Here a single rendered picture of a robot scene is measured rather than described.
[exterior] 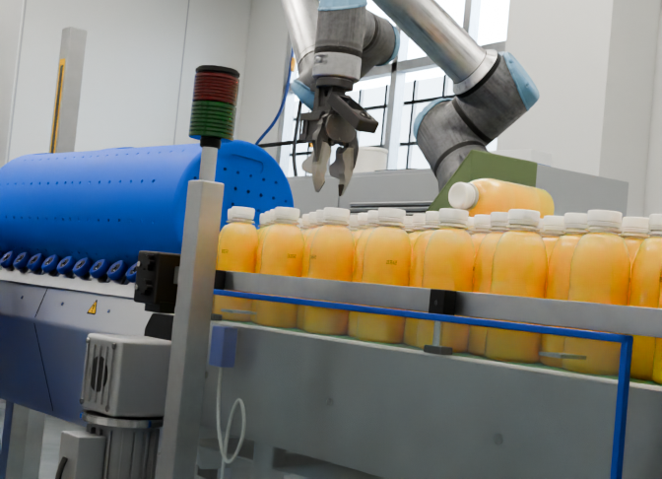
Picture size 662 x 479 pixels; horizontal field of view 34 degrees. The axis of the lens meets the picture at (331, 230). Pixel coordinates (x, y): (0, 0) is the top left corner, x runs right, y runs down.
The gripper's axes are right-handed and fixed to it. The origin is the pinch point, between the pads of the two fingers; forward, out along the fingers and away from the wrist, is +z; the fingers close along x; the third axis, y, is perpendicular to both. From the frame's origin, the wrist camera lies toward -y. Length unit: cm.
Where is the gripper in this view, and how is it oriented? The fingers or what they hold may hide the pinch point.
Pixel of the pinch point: (332, 186)
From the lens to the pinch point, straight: 203.1
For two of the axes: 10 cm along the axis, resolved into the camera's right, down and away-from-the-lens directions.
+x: -7.6, -1.1, -6.4
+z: -1.0, 9.9, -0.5
